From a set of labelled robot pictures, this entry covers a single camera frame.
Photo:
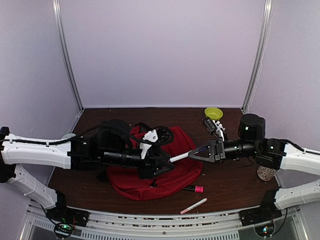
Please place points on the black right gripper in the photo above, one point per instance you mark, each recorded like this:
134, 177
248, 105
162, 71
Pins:
216, 150

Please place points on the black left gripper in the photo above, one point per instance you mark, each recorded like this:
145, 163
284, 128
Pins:
149, 169

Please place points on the purple capped white marker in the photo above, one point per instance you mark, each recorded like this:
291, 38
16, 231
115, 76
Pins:
185, 153

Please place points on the black pink highlighter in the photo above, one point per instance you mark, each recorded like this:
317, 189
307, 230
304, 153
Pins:
194, 188

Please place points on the red student backpack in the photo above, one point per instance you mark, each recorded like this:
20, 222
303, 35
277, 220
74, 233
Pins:
127, 183

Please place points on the pink capped white marker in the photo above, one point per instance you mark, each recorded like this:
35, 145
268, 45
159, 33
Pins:
195, 205

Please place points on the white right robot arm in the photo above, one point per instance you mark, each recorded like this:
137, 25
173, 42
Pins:
272, 153

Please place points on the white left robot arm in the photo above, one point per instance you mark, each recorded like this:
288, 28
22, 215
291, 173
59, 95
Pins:
108, 144

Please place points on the yellow green plastic bowl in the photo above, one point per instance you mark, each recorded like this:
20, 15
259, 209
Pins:
213, 113

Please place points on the patterned mug orange inside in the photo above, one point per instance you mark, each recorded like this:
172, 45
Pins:
265, 173

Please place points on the pale celadon ceramic bowl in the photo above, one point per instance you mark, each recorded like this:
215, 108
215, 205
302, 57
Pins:
68, 135

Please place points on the aluminium front rail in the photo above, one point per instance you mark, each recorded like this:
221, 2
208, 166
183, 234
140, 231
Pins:
221, 225

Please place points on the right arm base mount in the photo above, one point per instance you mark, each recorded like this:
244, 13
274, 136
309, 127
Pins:
267, 210

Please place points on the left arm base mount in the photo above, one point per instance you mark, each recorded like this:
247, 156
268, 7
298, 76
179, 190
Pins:
61, 213

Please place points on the right aluminium corner post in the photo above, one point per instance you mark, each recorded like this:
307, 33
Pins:
261, 48

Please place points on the aluminium corner post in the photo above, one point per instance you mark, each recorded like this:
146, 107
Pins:
261, 48
66, 56

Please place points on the left aluminium corner post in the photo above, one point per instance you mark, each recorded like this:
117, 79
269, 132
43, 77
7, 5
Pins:
66, 56

